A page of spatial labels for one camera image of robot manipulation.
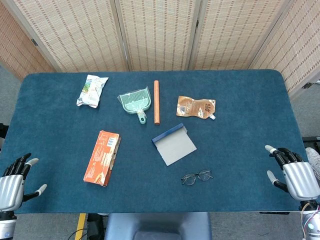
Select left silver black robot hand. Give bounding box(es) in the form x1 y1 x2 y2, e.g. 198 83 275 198
0 152 48 213

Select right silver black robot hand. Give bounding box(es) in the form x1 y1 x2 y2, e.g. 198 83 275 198
264 144 320 202

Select black eyeglasses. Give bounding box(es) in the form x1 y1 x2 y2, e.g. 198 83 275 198
181 169 214 186

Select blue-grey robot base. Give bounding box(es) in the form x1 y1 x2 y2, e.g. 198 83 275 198
103 212 213 240

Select white sneaker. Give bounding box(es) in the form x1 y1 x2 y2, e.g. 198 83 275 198
304 146 320 176

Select blue table carpet cover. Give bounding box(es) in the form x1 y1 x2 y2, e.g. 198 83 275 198
0 69 315 215

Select orange cardboard box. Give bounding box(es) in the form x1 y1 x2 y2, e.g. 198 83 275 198
83 129 122 188

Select white snack bag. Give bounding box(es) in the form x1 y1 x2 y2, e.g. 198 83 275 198
76 74 110 109

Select brown spout pouch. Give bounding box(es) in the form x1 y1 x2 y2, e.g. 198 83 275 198
176 95 217 121

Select woven folding screen panel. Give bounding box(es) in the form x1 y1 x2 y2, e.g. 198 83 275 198
188 0 293 71
0 0 55 81
249 0 320 100
4 0 130 73
114 0 201 72

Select green plastic dustpan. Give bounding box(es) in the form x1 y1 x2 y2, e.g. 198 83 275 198
117 89 152 125

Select orange wooden rolling pin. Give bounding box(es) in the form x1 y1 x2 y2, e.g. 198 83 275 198
153 80 161 126

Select thin black floor cable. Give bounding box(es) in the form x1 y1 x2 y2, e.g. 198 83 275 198
67 228 88 240

